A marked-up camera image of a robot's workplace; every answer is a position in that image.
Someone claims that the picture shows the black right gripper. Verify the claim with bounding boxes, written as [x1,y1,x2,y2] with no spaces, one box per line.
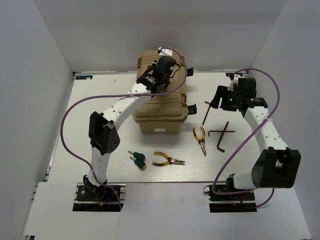
[209,85,242,112]

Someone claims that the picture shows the tan plastic toolbox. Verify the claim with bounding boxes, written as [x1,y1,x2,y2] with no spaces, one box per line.
[132,48,188,135]

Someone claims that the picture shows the yellow needle-nose pliers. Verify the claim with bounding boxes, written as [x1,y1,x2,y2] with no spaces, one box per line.
[192,125,207,157]
[152,151,186,167]

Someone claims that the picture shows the brown hex key long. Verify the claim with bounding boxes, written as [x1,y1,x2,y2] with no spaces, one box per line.
[216,121,229,153]

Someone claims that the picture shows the green screwdriver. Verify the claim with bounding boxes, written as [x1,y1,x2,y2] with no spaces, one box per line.
[129,156,147,171]
[128,150,146,162]

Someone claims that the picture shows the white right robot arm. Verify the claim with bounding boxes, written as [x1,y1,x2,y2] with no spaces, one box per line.
[209,77,301,200]

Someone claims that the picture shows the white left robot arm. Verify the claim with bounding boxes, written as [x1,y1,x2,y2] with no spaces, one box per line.
[83,56,177,200]

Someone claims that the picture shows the brown hex key upper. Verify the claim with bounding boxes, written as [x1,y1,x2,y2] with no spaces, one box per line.
[202,101,211,126]

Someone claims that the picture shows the blue label right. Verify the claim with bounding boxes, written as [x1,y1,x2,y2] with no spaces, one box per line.
[225,72,243,78]

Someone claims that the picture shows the blue label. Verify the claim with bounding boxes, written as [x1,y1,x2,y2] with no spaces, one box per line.
[225,72,243,78]
[75,75,93,80]

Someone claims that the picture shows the black toolbox latch front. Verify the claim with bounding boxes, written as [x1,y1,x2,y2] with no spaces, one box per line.
[187,104,198,115]

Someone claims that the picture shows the black toolbox latch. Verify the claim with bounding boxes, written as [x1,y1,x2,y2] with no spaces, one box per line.
[187,104,198,115]
[187,67,194,77]

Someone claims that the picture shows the black toolbox latch rear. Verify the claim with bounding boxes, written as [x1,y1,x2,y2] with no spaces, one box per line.
[187,67,194,77]

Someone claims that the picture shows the brown hex key horizontal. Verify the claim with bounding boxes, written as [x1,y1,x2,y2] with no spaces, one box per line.
[208,130,236,136]

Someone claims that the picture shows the blue label left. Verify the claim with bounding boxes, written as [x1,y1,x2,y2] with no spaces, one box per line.
[75,75,93,80]

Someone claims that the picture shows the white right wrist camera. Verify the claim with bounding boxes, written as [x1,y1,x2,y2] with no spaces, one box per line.
[228,75,242,91]

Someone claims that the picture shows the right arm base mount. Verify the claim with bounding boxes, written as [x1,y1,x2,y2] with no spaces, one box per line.
[203,174,257,213]

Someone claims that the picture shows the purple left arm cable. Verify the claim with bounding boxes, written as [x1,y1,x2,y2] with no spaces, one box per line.
[61,46,188,211]

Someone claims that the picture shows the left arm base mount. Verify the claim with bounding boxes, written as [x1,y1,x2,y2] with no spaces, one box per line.
[72,183,126,213]

